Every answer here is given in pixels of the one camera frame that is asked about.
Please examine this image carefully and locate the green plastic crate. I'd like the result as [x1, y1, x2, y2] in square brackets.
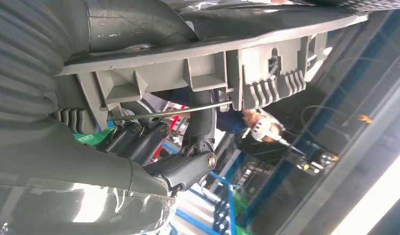
[73, 127, 115, 147]

